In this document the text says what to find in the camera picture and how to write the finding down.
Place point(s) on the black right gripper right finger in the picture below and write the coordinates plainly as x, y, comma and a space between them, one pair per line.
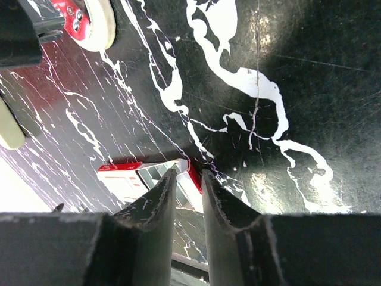
239, 248

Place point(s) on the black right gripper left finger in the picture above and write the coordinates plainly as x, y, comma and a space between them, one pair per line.
134, 246

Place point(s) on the red white staple box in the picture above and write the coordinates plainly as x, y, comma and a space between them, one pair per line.
130, 181

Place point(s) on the beige black stapler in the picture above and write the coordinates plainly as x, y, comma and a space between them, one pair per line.
91, 24

